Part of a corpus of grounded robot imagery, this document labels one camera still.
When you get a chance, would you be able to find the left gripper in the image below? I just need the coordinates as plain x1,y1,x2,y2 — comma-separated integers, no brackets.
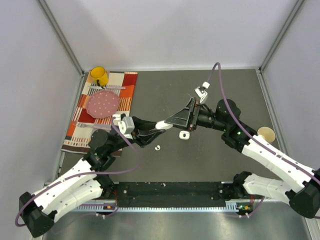
107,116,166,154

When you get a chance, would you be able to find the white cable duct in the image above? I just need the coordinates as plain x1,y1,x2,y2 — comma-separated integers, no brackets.
72,202,253,213

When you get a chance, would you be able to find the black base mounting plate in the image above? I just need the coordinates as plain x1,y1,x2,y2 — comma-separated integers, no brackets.
99,181,266,208

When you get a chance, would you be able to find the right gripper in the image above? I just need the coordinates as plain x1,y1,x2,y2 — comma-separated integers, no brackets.
165,97,228,132

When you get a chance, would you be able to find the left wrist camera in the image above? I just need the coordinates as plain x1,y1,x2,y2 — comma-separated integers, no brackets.
111,113,135,139

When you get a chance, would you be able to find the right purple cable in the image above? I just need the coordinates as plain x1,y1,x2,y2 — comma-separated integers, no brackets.
206,61,320,218

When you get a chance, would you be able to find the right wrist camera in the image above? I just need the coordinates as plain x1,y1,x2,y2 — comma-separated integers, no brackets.
194,81,210,105

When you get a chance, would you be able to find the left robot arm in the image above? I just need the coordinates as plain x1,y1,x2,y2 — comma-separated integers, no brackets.
15,114,173,238

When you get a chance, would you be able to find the purple cable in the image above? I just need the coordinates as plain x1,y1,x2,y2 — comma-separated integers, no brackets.
14,119,143,235
206,61,320,218

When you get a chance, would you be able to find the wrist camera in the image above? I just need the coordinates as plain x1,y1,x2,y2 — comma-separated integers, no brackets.
111,113,135,139
194,81,210,105

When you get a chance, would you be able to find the pink polka dot plate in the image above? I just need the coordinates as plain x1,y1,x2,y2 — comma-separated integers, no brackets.
86,90,120,119

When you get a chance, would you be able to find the yellow mug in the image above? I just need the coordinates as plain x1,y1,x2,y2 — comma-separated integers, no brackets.
90,66,109,87

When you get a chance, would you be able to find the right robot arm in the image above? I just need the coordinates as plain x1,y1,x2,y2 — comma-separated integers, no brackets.
164,97,320,219

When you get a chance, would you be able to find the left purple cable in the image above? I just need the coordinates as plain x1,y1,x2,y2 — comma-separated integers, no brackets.
14,119,143,235

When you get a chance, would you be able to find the white charging case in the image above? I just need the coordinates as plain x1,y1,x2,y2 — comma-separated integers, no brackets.
155,120,174,130
179,130,191,140

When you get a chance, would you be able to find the cream dotted mug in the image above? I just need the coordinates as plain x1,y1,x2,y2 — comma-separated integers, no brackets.
257,126,276,143

